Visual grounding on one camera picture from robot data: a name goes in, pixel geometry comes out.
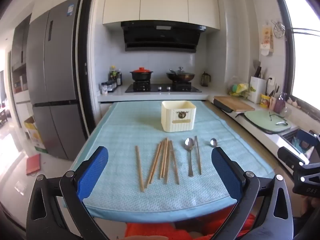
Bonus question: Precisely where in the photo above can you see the grey refrigerator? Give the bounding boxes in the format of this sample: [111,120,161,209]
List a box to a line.
[26,0,88,161]

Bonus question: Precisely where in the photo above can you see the wooden cutting board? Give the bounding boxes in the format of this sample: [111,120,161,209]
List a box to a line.
[213,95,256,113]

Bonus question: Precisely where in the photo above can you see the cream ribbed utensil box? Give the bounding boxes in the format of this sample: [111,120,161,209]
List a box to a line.
[161,100,197,133]

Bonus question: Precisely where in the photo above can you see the white wall cabinets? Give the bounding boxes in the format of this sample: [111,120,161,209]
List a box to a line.
[102,0,221,31]

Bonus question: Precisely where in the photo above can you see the purple soap bottle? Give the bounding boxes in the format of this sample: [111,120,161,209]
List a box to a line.
[273,92,288,114]

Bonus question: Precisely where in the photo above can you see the garlic bulbs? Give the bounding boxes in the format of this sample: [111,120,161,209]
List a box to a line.
[287,96,302,110]

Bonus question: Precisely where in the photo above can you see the black range hood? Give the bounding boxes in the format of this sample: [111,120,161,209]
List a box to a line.
[120,21,207,53]

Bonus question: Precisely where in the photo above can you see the window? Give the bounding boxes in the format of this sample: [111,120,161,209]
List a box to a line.
[271,0,320,108]

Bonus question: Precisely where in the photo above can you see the long steel spoon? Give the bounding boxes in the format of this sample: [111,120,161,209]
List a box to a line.
[184,137,194,177]

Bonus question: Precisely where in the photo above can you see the white knife block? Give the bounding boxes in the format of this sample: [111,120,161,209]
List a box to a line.
[250,60,267,104]

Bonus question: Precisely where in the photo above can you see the grey shelf cabinet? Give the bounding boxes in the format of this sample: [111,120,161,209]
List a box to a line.
[9,14,32,136]

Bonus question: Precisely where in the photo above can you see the orange cloth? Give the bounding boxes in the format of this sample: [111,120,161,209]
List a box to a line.
[124,211,261,240]

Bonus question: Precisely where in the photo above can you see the red floor mat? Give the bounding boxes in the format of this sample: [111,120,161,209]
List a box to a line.
[25,153,41,175]

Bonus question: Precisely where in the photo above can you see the dark condiment bottles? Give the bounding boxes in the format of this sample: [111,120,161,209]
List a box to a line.
[108,66,123,90]

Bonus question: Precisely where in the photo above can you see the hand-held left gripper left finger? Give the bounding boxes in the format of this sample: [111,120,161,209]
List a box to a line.
[26,146,109,240]

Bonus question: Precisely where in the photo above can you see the green sink cover board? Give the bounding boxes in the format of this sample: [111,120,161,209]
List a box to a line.
[243,110,292,134]

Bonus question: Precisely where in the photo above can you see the black wire frame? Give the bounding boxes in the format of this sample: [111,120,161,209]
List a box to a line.
[268,111,288,126]

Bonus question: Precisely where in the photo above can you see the dark glass jug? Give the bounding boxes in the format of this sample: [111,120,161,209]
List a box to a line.
[201,71,211,87]

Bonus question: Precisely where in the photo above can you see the kitchen sink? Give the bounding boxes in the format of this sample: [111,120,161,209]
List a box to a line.
[279,127,316,156]

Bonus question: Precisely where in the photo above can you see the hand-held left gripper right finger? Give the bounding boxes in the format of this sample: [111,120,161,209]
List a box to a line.
[211,147,294,240]

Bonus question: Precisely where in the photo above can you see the black pot with red lid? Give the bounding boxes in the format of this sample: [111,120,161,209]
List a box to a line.
[130,67,154,83]

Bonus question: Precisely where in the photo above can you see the black wok with glass lid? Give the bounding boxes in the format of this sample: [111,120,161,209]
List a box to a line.
[166,67,196,83]

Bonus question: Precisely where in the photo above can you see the yellow cup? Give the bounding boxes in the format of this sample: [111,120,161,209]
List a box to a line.
[260,94,272,109]

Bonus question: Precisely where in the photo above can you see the bag of yellow green sponges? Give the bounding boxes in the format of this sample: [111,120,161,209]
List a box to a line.
[227,76,251,98]

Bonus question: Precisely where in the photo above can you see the yellow cardboard box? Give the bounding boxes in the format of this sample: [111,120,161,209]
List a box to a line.
[23,116,49,154]

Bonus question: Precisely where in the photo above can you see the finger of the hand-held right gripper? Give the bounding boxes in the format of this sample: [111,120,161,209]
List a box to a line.
[297,129,320,163]
[277,146,311,171]

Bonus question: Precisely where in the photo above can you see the black gas cooktop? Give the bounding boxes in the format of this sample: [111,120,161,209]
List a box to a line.
[125,82,202,94]

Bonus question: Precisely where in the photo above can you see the hanging printed wall pouch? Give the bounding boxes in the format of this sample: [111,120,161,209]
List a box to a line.
[259,24,273,56]

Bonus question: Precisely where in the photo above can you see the teal woven table mat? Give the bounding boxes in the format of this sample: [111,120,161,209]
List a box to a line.
[71,101,275,223]

